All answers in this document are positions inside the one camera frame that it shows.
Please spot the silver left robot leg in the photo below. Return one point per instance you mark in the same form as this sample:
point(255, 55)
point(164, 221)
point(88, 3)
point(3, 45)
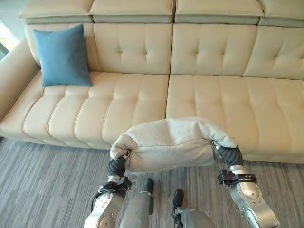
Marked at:
point(140, 206)

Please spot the silver right robot leg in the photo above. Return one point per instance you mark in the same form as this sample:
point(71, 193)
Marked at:
point(187, 211)

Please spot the white fluffy cushion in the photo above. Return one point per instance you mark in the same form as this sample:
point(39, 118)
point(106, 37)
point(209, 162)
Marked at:
point(171, 145)

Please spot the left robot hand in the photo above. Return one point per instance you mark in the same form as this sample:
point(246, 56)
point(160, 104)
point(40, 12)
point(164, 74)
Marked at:
point(116, 165)

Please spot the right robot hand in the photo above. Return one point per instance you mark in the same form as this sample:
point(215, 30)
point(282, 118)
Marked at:
point(229, 153)

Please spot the cream leather sofa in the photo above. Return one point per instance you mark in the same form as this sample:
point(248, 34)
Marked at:
point(142, 95)

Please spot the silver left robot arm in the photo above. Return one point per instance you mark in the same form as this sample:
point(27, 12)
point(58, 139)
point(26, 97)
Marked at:
point(107, 202)

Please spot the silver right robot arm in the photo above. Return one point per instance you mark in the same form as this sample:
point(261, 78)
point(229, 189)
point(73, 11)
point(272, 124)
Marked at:
point(249, 194)

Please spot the blue square cushion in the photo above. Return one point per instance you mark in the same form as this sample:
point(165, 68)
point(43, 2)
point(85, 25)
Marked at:
point(63, 57)

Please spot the silver robot leg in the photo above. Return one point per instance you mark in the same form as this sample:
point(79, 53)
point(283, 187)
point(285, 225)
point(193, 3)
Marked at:
point(187, 211)
point(140, 206)

